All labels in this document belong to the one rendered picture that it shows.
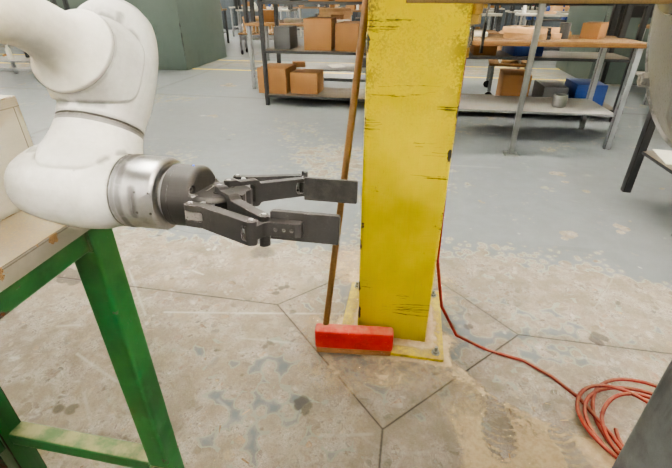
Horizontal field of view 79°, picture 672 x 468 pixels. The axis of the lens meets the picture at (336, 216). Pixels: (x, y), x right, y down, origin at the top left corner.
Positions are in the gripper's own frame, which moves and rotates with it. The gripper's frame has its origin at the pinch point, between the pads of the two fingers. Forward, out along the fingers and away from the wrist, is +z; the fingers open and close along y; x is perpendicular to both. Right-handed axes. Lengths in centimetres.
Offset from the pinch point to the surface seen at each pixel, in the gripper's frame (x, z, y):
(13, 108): 8, -54, -12
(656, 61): 16.2, 27.6, 1.5
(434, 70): 16, 13, -81
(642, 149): -30, 163, -263
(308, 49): 38, -120, -468
